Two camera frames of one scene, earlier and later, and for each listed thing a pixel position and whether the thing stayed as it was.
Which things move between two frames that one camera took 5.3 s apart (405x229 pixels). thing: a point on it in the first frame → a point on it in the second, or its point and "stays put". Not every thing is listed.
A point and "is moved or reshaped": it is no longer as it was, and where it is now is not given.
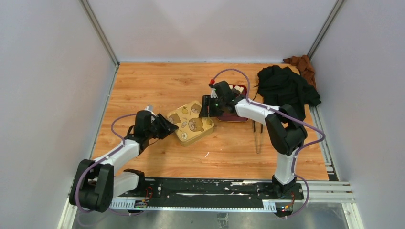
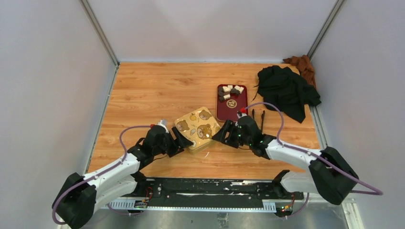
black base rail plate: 174,190 stays put
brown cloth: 304,67 stays put
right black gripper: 207,101 → 228,127
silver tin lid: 192,128 is moved or reshaped
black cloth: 278,86 stays put
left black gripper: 167,128 → 183,142
